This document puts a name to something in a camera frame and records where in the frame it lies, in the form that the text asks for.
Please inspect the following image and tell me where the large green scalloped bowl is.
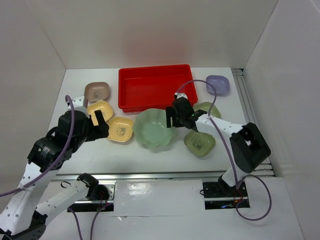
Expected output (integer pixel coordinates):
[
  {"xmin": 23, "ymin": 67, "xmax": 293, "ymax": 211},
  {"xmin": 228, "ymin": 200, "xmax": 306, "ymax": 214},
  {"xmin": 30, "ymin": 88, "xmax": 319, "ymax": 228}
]
[{"xmin": 132, "ymin": 108, "xmax": 177, "ymax": 153}]

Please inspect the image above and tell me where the purple square panda plate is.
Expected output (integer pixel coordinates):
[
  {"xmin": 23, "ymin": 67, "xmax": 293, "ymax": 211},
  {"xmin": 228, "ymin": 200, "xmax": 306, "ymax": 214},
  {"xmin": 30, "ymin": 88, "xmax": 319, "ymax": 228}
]
[{"xmin": 206, "ymin": 75, "xmax": 230, "ymax": 96}]

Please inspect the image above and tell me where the yellow square panda plate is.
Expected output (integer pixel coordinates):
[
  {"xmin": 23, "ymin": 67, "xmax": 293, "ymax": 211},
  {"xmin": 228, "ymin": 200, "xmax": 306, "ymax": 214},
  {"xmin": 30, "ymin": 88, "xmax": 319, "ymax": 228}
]
[{"xmin": 107, "ymin": 116, "xmax": 134, "ymax": 144}]

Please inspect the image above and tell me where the yellow square plate upper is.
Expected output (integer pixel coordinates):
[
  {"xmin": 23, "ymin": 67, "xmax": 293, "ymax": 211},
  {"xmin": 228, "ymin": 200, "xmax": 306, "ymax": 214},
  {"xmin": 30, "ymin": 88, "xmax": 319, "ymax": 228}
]
[{"xmin": 87, "ymin": 100, "xmax": 114, "ymax": 126}]

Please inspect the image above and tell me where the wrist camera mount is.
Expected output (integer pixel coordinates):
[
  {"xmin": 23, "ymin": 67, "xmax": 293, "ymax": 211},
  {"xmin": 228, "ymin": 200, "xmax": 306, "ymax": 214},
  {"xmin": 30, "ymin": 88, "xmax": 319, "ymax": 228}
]
[
  {"xmin": 65, "ymin": 95, "xmax": 88, "ymax": 114},
  {"xmin": 173, "ymin": 92, "xmax": 188, "ymax": 100}
]

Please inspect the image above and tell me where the pink square panda plate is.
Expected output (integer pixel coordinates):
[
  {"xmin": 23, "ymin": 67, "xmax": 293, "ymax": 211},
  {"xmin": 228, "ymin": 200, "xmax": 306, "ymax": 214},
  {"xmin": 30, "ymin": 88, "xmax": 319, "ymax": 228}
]
[{"xmin": 84, "ymin": 82, "xmax": 110, "ymax": 102}]

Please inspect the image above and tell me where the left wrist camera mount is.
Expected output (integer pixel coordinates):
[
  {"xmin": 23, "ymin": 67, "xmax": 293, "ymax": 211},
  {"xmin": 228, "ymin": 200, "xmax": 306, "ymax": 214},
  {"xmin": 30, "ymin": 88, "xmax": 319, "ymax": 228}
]
[{"xmin": 65, "ymin": 95, "xmax": 88, "ymax": 114}]

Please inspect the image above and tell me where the aluminium mounting rail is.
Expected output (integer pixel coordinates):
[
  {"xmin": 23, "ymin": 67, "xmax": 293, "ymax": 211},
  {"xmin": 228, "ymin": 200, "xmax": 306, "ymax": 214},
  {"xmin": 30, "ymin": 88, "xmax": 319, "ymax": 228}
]
[{"xmin": 51, "ymin": 169, "xmax": 275, "ymax": 182}]

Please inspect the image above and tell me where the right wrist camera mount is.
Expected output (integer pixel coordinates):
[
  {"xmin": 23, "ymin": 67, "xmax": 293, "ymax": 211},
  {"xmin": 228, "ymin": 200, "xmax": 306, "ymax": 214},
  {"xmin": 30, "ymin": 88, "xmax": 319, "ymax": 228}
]
[{"xmin": 173, "ymin": 92, "xmax": 188, "ymax": 100}]

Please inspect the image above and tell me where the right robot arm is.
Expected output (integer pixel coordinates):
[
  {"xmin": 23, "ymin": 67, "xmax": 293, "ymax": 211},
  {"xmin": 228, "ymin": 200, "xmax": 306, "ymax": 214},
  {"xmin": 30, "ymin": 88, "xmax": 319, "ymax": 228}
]
[{"xmin": 165, "ymin": 97, "xmax": 271, "ymax": 196}]

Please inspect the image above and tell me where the red plastic bin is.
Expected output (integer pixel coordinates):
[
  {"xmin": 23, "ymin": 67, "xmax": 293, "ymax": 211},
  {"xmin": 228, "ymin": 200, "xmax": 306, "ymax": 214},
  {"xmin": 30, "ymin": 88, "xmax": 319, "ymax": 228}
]
[{"xmin": 118, "ymin": 64, "xmax": 193, "ymax": 113}]

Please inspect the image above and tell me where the green square plate upper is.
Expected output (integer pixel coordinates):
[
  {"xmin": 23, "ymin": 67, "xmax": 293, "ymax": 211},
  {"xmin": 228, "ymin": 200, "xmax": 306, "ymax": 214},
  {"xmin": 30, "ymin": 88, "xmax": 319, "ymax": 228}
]
[{"xmin": 193, "ymin": 101, "xmax": 222, "ymax": 120}]

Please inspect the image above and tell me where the green square panda plate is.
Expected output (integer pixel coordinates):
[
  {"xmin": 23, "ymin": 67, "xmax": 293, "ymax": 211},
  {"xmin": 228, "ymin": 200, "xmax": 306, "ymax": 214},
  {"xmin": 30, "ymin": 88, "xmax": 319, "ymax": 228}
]
[{"xmin": 183, "ymin": 130, "xmax": 216, "ymax": 157}]

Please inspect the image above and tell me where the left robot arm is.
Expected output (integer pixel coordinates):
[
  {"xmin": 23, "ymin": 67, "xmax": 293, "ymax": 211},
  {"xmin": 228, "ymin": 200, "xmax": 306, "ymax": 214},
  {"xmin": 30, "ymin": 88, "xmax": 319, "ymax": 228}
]
[{"xmin": 0, "ymin": 110, "xmax": 110, "ymax": 240}]

